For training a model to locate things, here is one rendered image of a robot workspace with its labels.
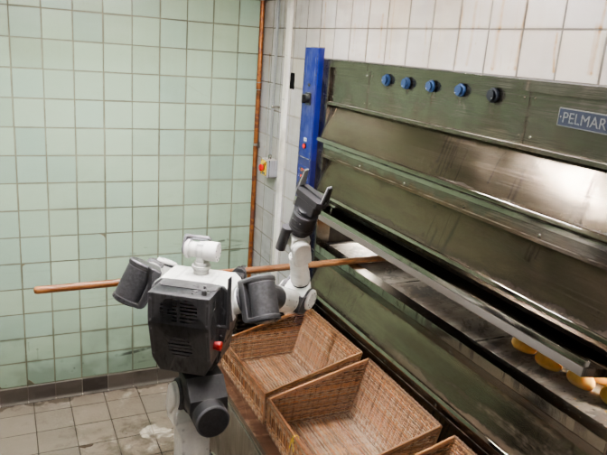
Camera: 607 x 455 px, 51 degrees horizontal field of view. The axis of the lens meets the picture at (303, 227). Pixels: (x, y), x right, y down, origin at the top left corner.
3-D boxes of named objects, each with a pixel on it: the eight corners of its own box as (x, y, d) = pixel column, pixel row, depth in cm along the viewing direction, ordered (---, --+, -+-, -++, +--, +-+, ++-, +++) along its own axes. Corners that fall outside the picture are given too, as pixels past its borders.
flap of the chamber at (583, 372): (292, 203, 314) (327, 209, 323) (580, 377, 159) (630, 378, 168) (294, 199, 313) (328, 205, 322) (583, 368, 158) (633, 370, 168)
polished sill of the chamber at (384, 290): (325, 249, 330) (325, 242, 329) (619, 450, 174) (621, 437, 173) (314, 250, 327) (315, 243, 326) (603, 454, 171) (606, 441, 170)
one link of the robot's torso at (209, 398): (231, 434, 207) (234, 386, 202) (193, 442, 201) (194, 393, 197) (207, 392, 231) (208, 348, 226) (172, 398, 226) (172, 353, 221)
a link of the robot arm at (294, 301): (308, 320, 233) (284, 317, 212) (278, 308, 238) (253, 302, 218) (319, 291, 233) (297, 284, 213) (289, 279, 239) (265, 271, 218)
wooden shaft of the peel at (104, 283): (33, 295, 239) (33, 288, 238) (33, 292, 241) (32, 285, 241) (411, 259, 311) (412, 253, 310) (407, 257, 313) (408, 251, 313)
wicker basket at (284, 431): (363, 410, 287) (369, 355, 280) (436, 489, 238) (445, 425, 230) (263, 429, 267) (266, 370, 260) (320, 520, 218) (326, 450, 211)
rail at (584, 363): (294, 199, 313) (297, 199, 314) (583, 368, 158) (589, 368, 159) (294, 195, 313) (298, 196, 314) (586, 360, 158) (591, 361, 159)
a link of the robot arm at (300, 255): (311, 241, 211) (312, 268, 220) (301, 224, 217) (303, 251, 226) (293, 247, 209) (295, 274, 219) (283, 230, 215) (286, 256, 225)
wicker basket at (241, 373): (305, 351, 339) (309, 303, 331) (359, 406, 290) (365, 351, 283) (219, 366, 317) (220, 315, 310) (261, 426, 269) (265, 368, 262)
